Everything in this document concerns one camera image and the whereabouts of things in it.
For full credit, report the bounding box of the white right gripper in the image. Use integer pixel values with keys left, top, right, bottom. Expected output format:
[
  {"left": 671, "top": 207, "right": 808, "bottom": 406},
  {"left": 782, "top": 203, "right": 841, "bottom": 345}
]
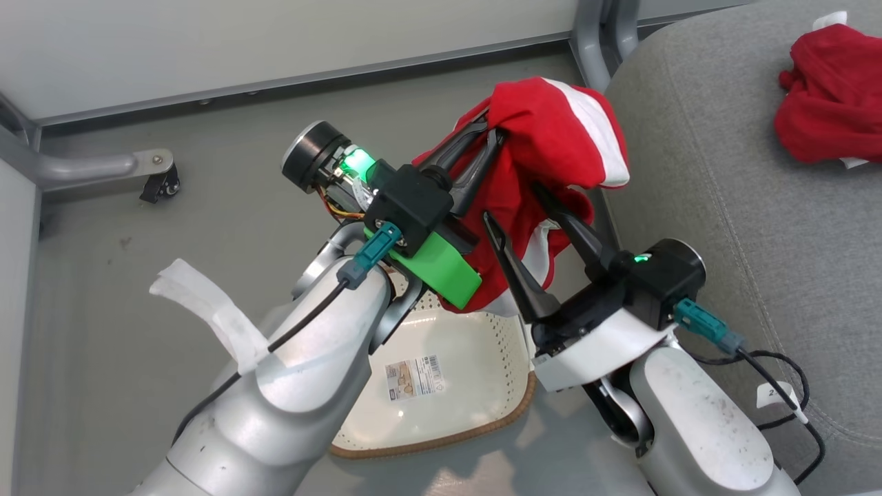
[{"left": 530, "top": 183, "right": 680, "bottom": 394}]

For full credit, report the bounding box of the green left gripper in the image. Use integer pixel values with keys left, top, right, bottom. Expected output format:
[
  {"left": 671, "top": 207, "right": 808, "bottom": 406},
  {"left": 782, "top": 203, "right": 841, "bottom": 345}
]
[{"left": 387, "top": 117, "right": 561, "bottom": 325}]

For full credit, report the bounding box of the red garment with white stripe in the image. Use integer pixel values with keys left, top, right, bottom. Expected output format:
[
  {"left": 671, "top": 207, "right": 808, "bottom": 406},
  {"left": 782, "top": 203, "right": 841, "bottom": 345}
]
[{"left": 411, "top": 76, "right": 630, "bottom": 315}]

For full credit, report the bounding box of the red jersey with black lettering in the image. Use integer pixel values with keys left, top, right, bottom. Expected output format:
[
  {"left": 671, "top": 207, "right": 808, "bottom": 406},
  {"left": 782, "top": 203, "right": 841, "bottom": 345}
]
[{"left": 773, "top": 11, "right": 882, "bottom": 170}]

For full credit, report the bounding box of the grey fabric sofa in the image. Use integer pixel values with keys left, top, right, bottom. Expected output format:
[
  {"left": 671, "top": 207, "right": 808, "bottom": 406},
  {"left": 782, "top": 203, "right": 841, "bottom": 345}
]
[{"left": 602, "top": 0, "right": 882, "bottom": 496}]

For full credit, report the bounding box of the white perforated laundry basket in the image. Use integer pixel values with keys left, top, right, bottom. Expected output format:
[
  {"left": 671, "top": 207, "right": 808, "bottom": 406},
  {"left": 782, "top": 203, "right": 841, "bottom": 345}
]
[{"left": 329, "top": 269, "right": 537, "bottom": 461}]

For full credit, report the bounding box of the paper barcode label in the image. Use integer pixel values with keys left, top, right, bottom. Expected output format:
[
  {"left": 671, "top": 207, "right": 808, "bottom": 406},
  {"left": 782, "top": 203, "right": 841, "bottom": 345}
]
[{"left": 384, "top": 354, "right": 446, "bottom": 402}]

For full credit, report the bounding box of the white tape strip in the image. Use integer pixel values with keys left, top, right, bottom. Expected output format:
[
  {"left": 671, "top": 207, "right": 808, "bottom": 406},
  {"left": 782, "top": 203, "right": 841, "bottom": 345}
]
[{"left": 149, "top": 258, "right": 270, "bottom": 377}]

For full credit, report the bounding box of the black caster wheel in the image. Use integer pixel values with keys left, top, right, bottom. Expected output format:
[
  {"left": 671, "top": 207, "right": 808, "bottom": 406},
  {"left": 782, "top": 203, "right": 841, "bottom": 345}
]
[{"left": 139, "top": 164, "right": 182, "bottom": 205}]

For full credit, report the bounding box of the grey partition foot with plate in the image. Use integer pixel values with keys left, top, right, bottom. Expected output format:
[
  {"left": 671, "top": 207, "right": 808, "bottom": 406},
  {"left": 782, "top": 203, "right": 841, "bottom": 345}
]
[{"left": 0, "top": 93, "right": 175, "bottom": 195}]

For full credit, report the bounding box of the teal left cable connector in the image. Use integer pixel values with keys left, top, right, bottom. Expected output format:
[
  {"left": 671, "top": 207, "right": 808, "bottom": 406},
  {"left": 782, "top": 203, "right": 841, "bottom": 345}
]
[{"left": 337, "top": 221, "right": 403, "bottom": 291}]

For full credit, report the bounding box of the teal cable connector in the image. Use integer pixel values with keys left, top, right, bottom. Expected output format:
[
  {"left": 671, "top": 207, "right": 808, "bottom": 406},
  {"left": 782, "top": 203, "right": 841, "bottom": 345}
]
[
  {"left": 673, "top": 297, "right": 749, "bottom": 356},
  {"left": 337, "top": 221, "right": 403, "bottom": 291}
]

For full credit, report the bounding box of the teal right cable connector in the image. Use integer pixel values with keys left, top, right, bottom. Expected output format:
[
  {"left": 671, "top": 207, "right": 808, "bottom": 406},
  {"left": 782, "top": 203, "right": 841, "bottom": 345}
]
[{"left": 673, "top": 297, "right": 749, "bottom": 356}]

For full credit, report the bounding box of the grey partition corner post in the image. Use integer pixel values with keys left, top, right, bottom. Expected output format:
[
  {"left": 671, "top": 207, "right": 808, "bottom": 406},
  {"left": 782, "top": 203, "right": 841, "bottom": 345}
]
[{"left": 570, "top": 0, "right": 642, "bottom": 94}]

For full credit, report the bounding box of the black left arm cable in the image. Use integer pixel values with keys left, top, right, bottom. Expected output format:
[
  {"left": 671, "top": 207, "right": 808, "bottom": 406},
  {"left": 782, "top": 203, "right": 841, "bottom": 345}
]
[{"left": 172, "top": 278, "right": 352, "bottom": 443}]

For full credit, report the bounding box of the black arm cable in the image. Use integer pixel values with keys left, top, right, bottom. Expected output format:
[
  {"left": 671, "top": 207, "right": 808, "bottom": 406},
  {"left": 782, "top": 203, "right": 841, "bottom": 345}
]
[
  {"left": 172, "top": 278, "right": 352, "bottom": 443},
  {"left": 688, "top": 347, "right": 826, "bottom": 487}
]

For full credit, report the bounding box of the grey partition bottom rail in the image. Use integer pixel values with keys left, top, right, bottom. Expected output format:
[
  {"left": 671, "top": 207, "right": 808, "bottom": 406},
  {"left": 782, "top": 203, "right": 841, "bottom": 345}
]
[{"left": 31, "top": 30, "right": 577, "bottom": 129}]

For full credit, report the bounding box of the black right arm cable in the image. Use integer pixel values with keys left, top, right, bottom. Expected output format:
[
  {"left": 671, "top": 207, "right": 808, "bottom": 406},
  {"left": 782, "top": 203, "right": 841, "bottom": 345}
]
[{"left": 688, "top": 347, "right": 826, "bottom": 487}]

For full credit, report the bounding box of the white cable tag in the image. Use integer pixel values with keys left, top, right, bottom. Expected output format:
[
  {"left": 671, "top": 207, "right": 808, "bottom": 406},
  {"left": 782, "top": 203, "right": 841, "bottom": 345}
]
[{"left": 756, "top": 380, "right": 809, "bottom": 424}]

